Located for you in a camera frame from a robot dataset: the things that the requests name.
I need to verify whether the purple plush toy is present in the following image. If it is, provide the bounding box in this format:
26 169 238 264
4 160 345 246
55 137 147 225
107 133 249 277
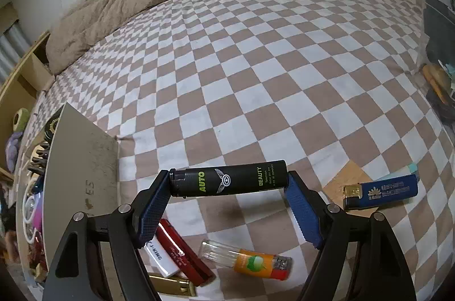
4 132 24 170

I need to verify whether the clear storage bin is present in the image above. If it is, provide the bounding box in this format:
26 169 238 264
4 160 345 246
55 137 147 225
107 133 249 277
414 0 455 124

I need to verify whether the slim red lighter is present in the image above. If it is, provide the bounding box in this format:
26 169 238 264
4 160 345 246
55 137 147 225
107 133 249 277
156 218 216 284

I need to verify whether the beige printed valance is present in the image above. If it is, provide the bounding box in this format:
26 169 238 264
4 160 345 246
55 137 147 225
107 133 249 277
0 4 20 35

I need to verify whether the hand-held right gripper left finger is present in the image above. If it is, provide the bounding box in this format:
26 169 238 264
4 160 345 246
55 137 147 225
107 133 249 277
43 169 169 301

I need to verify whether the white plastic ring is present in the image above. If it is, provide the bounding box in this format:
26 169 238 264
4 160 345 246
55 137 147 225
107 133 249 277
22 192 43 216
22 212 43 245

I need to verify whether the small teal item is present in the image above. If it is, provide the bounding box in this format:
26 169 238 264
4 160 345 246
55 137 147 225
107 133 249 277
377 162 421 181

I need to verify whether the white cardboard box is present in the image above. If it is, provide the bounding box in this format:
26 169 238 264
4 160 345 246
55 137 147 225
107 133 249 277
14 102 119 287

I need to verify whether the green round plush toy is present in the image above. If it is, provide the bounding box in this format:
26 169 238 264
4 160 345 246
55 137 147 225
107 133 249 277
12 108 31 131

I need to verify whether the black case with gold emblem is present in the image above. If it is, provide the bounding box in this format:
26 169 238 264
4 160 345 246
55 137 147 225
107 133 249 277
44 112 63 141

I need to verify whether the grey curtain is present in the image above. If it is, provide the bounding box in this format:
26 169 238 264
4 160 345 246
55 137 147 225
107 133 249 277
0 24 32 81

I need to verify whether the orange clear lighter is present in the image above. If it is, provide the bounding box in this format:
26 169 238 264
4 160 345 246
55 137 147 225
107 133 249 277
200 240 294 282

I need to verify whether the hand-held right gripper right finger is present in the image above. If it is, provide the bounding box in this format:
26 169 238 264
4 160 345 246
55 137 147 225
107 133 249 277
284 171 416 301

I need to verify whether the blue lighter with gold top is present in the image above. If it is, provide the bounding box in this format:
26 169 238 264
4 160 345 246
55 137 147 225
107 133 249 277
343 174 418 211

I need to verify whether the square wooden card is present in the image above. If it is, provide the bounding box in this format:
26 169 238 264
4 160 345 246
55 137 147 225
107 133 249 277
322 160 374 216

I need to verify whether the wooden bedside shelf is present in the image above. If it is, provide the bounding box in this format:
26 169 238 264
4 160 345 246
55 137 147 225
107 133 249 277
0 31 54 188

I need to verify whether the white lighter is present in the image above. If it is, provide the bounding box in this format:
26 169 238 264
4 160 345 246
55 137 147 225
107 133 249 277
144 239 183 277

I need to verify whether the black lighter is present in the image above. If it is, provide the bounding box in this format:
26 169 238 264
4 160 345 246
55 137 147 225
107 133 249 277
169 160 288 198

